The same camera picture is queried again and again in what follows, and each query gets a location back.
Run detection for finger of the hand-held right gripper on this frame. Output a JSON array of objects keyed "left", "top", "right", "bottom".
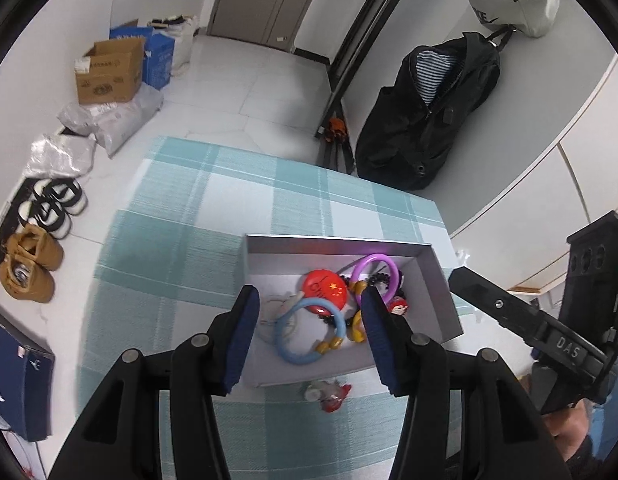
[{"left": 448, "top": 266, "right": 550, "bottom": 352}]

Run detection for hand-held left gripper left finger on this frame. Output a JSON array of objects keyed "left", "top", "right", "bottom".
[{"left": 48, "top": 285, "right": 262, "bottom": 480}]

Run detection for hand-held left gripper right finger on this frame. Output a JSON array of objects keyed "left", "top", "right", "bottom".
[{"left": 361, "top": 286, "right": 570, "bottom": 480}]

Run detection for yellow bracelet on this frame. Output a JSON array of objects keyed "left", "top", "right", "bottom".
[{"left": 348, "top": 280, "right": 372, "bottom": 346}]

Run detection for blue bracelet with orange beads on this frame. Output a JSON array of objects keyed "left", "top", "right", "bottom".
[{"left": 274, "top": 297, "right": 349, "bottom": 366}]

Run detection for black character charm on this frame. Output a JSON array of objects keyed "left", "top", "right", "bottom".
[{"left": 367, "top": 271, "right": 406, "bottom": 302}]

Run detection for purple bracelet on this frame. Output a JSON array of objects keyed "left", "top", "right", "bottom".
[{"left": 349, "top": 253, "right": 402, "bottom": 307}]

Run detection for round red badge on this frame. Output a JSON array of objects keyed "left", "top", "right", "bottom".
[{"left": 300, "top": 269, "right": 349, "bottom": 317}]

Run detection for grey cardboard box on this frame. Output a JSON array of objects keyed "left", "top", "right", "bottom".
[{"left": 244, "top": 232, "right": 464, "bottom": 389}]

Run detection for person's right hand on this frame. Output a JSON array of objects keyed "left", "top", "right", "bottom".
[{"left": 541, "top": 400, "right": 598, "bottom": 461}]

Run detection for red hair clip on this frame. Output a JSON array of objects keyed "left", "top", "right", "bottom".
[{"left": 304, "top": 380, "right": 352, "bottom": 415}]

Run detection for teal checked tablecloth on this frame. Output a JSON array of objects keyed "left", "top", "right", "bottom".
[{"left": 78, "top": 135, "right": 482, "bottom": 480}]

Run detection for black backpack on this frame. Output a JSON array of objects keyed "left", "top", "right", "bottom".
[{"left": 355, "top": 31, "right": 502, "bottom": 192}]

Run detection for orange tripod clamp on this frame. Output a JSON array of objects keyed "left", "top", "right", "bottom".
[{"left": 324, "top": 117, "right": 349, "bottom": 144}]

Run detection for brown shoe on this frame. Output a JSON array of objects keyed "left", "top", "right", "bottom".
[
  {"left": 6, "top": 223, "right": 65, "bottom": 272},
  {"left": 0, "top": 254, "right": 56, "bottom": 304}
]

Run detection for dark blue shoe box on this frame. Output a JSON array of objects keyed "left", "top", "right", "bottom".
[{"left": 0, "top": 305, "right": 56, "bottom": 442}]

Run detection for black and white slipper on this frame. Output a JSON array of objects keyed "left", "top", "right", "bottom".
[
  {"left": 17, "top": 200, "right": 72, "bottom": 239},
  {"left": 33, "top": 177, "right": 85, "bottom": 216}
]

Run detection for striped shirt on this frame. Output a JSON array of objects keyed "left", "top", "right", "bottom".
[{"left": 413, "top": 48, "right": 462, "bottom": 107}]

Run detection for large white plastic package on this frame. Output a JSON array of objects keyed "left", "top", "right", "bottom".
[{"left": 57, "top": 85, "right": 165, "bottom": 159}]

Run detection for small grey plastic package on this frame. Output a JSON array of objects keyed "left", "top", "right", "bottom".
[{"left": 23, "top": 133, "right": 98, "bottom": 181}]

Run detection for blue carton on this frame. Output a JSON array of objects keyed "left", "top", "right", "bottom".
[{"left": 142, "top": 30, "right": 178, "bottom": 91}]

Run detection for brown cardboard box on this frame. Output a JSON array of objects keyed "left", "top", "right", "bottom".
[{"left": 75, "top": 37, "right": 146, "bottom": 106}]

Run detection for black tripod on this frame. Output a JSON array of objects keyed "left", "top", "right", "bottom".
[{"left": 314, "top": 0, "right": 436, "bottom": 177}]

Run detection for white sack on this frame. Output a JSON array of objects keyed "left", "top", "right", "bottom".
[{"left": 148, "top": 14, "right": 200, "bottom": 77}]

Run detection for grey door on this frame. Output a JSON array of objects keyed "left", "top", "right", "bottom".
[{"left": 209, "top": 0, "right": 336, "bottom": 54}]

